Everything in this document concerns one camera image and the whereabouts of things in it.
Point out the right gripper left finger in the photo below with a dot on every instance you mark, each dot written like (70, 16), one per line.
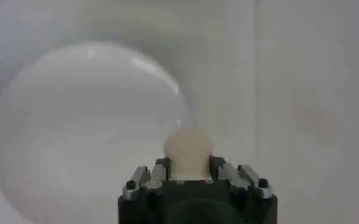
(158, 176)

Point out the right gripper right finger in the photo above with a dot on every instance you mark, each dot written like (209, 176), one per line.
(234, 176)

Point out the round white plate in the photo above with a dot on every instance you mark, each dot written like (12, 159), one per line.
(84, 128)

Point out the white steamed bun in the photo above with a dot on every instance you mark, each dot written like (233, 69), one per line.
(188, 152)

